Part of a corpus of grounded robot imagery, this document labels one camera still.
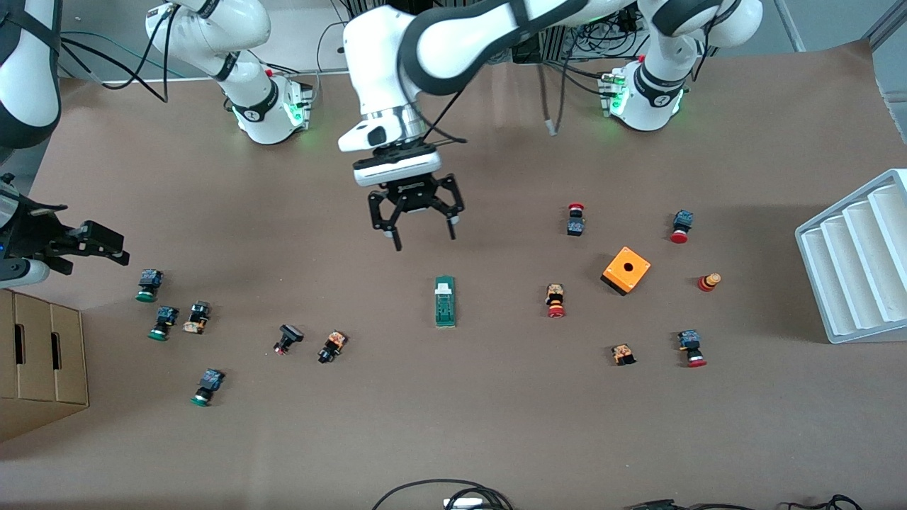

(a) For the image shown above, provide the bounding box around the green load switch white lever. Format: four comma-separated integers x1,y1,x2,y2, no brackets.
434,276,456,329

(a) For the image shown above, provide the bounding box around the green mushroom push button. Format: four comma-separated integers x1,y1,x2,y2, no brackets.
190,368,226,408
135,268,164,304
147,305,179,342

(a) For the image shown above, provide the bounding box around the brown cardboard box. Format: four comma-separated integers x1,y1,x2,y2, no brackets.
0,285,90,444

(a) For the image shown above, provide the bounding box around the black pushbutton pink tip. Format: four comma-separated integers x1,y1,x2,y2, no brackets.
273,324,305,356

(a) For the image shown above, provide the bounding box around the white back table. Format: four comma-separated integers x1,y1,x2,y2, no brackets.
67,0,355,84

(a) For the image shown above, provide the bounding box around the aluminium equipment rack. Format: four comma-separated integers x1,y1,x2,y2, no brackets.
489,0,642,68

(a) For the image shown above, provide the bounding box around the grey aluminium profile bar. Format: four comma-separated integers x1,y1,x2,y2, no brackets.
772,0,806,52

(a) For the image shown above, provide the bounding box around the white ribbed plastic tray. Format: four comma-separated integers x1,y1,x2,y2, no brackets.
794,168,907,345

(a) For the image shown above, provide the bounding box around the beige black switch block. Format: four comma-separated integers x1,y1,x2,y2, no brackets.
181,300,211,335

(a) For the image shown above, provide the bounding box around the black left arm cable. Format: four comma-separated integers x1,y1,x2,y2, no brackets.
535,60,571,137

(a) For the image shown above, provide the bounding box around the black selector switch orange block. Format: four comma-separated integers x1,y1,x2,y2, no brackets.
317,329,349,365

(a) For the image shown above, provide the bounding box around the orange push button enclosure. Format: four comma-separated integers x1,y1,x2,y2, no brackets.
600,246,652,297

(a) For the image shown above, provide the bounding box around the black cable loop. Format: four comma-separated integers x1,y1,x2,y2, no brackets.
371,479,514,510

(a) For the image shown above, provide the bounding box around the black cable with connector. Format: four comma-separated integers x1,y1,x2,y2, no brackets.
624,499,755,510

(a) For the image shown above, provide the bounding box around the thin black cable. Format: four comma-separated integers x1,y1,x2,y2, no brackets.
779,494,864,510

